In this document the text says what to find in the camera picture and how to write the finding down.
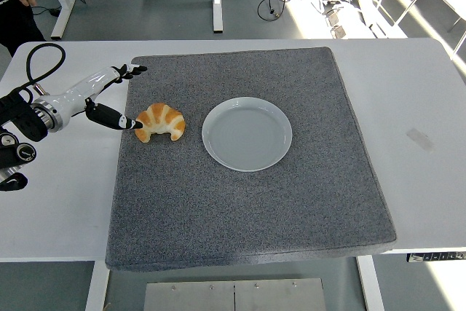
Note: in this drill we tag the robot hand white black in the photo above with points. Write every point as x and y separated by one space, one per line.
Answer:
80 90

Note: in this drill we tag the golden croissant bread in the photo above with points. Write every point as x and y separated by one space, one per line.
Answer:
164 118

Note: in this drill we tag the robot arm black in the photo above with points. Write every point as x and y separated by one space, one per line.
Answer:
25 121

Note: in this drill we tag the pale grey round plate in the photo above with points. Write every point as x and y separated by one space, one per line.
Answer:
247 136

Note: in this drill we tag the grey metal plate with screws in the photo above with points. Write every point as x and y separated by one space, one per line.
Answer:
204 296

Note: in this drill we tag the person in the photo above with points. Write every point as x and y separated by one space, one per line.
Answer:
14 27

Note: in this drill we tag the grey felt mat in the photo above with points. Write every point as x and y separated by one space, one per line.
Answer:
236 209

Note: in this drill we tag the white table leg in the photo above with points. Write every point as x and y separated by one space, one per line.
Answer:
97 289
370 285

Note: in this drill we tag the grey tape strip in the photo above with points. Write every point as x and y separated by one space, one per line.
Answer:
420 140

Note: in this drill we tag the table height control panel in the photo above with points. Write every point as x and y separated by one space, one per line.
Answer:
437 256

